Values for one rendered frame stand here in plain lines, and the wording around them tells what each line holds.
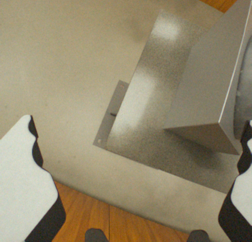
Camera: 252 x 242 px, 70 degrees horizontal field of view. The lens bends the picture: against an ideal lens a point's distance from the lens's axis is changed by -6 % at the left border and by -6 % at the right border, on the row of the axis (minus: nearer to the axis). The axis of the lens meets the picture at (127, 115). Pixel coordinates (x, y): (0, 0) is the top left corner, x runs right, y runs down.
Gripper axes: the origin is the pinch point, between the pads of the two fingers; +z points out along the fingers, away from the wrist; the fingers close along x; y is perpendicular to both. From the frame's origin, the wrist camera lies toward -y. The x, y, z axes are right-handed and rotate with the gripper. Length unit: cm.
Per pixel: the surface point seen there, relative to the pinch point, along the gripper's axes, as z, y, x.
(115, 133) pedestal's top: 18.1, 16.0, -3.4
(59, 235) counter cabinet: 18, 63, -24
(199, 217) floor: 60, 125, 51
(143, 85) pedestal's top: 24.4, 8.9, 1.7
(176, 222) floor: 57, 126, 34
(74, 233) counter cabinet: 22, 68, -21
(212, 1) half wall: 159, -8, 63
